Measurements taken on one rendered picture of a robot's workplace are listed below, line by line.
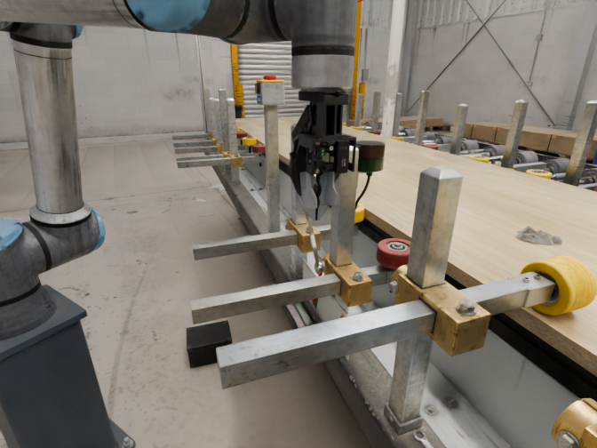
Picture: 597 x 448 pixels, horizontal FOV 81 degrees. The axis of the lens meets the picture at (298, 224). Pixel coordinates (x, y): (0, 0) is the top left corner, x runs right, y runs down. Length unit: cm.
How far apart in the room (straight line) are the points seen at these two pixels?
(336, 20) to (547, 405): 65
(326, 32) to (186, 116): 797
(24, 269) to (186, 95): 745
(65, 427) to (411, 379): 109
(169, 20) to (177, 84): 792
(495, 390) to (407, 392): 23
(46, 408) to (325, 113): 114
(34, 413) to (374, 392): 96
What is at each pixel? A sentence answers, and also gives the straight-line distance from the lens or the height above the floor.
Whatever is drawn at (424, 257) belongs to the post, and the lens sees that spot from 48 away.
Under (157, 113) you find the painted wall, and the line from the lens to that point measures 836.
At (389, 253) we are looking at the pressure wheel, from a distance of 72.
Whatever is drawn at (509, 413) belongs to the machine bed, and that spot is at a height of 68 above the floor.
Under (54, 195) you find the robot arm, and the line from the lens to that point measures 114.
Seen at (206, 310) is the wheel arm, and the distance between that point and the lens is 64.
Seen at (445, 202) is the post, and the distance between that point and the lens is 45.
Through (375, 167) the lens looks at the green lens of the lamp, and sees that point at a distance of 67.
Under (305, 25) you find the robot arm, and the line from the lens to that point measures 53.
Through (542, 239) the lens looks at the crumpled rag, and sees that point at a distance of 91.
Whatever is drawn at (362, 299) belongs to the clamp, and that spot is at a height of 83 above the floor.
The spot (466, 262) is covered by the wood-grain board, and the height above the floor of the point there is 90.
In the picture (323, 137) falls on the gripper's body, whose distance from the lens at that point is 51.
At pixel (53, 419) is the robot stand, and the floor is 31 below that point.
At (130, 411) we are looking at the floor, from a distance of 172.
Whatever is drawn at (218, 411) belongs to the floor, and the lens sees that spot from 162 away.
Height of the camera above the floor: 122
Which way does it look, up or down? 22 degrees down
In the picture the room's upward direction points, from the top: straight up
